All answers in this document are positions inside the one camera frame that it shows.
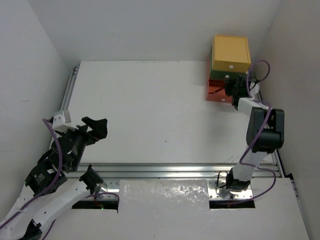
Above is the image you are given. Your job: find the green drawer box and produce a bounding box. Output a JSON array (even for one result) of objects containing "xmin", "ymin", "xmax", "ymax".
[{"xmin": 206, "ymin": 48, "xmax": 246, "ymax": 80}]

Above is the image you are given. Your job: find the red drawer box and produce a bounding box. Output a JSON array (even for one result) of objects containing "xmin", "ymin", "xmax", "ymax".
[{"xmin": 206, "ymin": 68, "xmax": 232, "ymax": 104}]

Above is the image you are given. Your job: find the yellow drawer box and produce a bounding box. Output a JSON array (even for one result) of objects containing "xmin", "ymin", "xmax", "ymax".
[{"xmin": 211, "ymin": 34, "xmax": 252, "ymax": 73}]

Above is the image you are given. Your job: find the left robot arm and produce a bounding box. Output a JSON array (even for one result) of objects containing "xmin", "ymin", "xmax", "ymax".
[{"xmin": 0, "ymin": 114, "xmax": 108, "ymax": 240}]

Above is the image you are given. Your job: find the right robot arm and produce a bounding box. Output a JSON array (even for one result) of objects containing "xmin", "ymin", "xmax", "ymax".
[{"xmin": 217, "ymin": 75, "xmax": 285, "ymax": 192}]

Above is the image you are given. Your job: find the white foam sheet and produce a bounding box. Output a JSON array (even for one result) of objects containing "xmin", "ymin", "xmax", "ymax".
[{"xmin": 119, "ymin": 179, "xmax": 209, "ymax": 212}]

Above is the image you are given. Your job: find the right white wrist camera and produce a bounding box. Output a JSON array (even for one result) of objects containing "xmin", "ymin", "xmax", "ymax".
[{"xmin": 249, "ymin": 82, "xmax": 260, "ymax": 97}]

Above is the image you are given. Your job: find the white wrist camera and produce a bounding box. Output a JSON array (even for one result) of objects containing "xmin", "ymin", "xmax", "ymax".
[
  {"xmin": 52, "ymin": 110, "xmax": 79, "ymax": 133},
  {"xmin": 249, "ymin": 82, "xmax": 260, "ymax": 97}
]

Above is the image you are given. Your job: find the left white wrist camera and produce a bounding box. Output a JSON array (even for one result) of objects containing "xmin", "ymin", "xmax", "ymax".
[{"xmin": 52, "ymin": 110, "xmax": 79, "ymax": 133}]

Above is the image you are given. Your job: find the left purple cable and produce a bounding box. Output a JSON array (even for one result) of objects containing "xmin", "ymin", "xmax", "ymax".
[{"xmin": 0, "ymin": 117, "xmax": 121, "ymax": 240}]

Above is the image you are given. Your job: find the purple cable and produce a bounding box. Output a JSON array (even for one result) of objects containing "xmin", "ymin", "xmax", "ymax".
[
  {"xmin": 0, "ymin": 117, "xmax": 121, "ymax": 240},
  {"xmin": 214, "ymin": 59, "xmax": 278, "ymax": 208}
]

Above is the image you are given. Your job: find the aluminium front rail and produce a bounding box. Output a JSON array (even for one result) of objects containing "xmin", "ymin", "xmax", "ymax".
[{"xmin": 69, "ymin": 162, "xmax": 281, "ymax": 201}]

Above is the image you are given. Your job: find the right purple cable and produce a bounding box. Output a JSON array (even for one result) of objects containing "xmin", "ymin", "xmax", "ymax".
[{"xmin": 214, "ymin": 59, "xmax": 278, "ymax": 208}]

